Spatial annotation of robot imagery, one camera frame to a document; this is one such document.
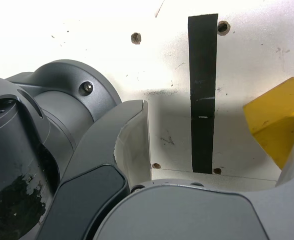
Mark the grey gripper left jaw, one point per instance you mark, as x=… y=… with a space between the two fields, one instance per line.
x=96 y=150

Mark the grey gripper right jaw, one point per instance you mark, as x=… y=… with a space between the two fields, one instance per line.
x=186 y=215

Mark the yellow cube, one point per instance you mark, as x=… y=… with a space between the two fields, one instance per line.
x=277 y=117

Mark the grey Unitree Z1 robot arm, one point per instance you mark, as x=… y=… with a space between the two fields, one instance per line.
x=61 y=112

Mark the black tape strip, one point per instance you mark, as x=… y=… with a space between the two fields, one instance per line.
x=203 y=75

